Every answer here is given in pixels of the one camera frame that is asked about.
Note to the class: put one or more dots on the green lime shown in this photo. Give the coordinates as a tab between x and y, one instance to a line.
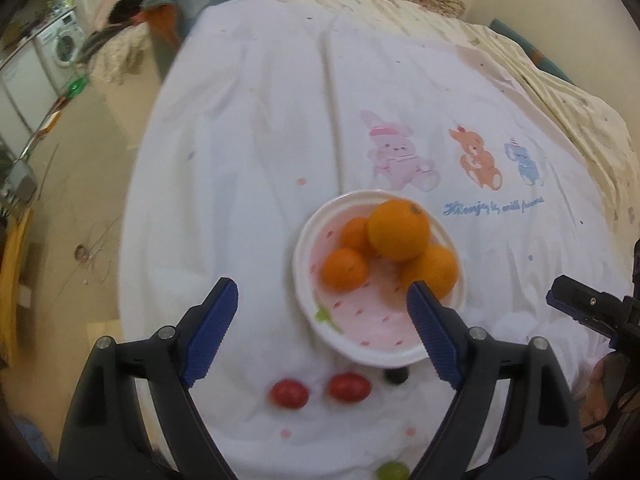
392	470

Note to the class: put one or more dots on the red cherry tomato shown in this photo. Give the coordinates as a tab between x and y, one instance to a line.
349	387
288	393

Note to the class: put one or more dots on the pile of clothes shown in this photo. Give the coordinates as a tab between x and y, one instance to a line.
170	15

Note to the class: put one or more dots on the teal pillow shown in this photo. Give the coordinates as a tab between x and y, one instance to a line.
530	52

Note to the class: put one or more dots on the white animal-print blanket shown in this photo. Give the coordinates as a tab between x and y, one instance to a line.
250	160

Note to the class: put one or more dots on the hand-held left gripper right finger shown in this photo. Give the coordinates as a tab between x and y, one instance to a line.
432	332

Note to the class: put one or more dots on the white washing machine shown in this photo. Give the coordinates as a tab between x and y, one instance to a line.
62	46

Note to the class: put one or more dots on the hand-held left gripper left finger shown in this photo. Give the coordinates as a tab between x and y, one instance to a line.
210	330

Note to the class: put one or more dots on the green dustpan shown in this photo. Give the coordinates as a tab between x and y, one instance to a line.
76	88

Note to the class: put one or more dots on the person's right hand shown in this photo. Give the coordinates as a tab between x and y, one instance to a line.
594	395

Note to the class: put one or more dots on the large plain orange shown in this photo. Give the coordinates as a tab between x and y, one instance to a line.
434	271

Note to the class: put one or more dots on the pink seed-print bowl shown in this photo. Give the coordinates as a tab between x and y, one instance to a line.
365	320

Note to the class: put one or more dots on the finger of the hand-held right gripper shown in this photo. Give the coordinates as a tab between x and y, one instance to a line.
575	302
637	260

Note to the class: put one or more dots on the small round floor object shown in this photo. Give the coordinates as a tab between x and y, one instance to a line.
80	252

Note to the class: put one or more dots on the light wooden board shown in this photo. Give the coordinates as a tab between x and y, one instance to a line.
102	332

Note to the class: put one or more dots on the large orange with sticker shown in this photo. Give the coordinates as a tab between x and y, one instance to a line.
398	230

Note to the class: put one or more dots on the cream patterned quilt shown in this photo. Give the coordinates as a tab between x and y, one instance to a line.
565	90

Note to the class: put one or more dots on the small tangerine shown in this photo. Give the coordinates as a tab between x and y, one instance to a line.
356	235
343	270

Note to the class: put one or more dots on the yellow wooden furniture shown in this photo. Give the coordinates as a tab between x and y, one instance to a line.
15	275

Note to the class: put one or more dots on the cream side bed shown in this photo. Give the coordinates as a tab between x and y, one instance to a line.
117	60

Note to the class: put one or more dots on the white kitchen cabinet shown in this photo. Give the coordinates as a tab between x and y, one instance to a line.
22	95

